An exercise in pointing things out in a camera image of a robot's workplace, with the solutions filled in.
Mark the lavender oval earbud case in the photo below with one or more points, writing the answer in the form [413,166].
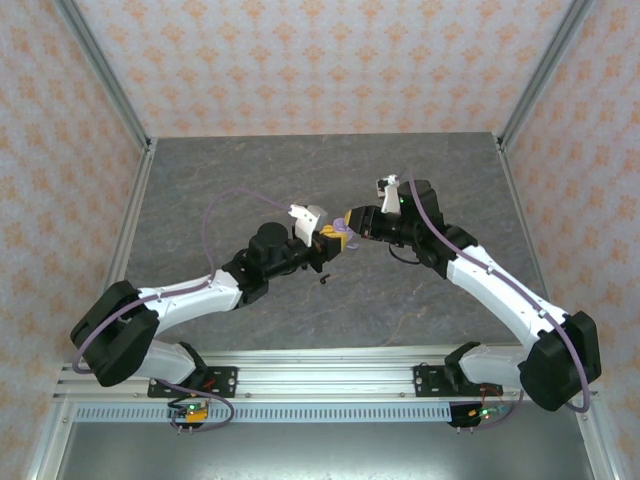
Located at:
[341,225]

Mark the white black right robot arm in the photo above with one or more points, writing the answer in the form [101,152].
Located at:
[500,300]

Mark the grey metal lower panel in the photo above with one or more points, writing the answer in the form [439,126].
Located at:
[325,450]

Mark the aluminium table side rail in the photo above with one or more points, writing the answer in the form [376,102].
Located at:
[131,220]
[526,220]

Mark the long aluminium base rail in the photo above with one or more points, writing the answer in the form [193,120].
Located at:
[325,380]

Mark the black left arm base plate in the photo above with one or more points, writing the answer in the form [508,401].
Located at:
[225,382]

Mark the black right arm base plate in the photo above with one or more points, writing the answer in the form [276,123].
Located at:
[425,382]

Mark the aluminium corner post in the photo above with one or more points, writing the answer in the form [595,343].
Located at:
[544,75]
[106,75]

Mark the aluminium lower frame bar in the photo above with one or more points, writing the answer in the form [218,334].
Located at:
[597,450]
[52,442]

